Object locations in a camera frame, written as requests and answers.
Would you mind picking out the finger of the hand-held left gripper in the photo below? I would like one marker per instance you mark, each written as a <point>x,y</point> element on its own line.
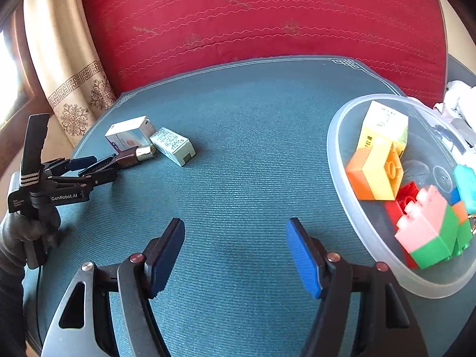
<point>102,171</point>
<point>74,164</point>

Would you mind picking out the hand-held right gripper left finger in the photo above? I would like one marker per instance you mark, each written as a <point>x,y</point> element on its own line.
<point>167,256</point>

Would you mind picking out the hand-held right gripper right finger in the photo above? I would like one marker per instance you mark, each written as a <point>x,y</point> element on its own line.
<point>305,256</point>

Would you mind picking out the brown gold lipstick tube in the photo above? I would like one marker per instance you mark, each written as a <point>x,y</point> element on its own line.
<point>135,156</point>

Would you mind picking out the clear plastic container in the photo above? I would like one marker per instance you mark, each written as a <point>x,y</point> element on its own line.
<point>372,238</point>

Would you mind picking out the orange yellow toy block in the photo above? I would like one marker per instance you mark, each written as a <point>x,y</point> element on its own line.
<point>372,174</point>

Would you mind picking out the red toy building block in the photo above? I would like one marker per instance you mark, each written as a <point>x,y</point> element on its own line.
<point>399,200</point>

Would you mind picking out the pink green toy block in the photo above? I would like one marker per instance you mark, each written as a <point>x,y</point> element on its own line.
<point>427,230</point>

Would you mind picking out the teal plastic case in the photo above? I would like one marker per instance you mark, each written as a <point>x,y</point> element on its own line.
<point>466,187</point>

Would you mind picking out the person's left hand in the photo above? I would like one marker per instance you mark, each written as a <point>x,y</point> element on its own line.
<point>13,238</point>

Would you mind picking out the white pink medicine box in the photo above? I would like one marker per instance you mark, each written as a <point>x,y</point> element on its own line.
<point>126,132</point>

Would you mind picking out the white green medicine box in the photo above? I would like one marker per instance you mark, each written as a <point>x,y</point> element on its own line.
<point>173,147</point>

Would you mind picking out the beige patterned curtain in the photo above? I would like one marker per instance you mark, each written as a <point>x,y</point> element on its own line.
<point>70,81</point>

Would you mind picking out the yellow green paper box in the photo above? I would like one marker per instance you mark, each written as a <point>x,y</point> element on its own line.
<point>385,122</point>

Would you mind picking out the small orange green block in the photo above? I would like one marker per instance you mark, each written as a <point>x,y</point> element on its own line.
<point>462,227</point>

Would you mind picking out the red stitched cushion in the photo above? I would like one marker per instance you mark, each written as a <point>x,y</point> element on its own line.
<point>260,18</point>

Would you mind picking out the white cloth pile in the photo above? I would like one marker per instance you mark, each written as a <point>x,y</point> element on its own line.
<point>459,96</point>

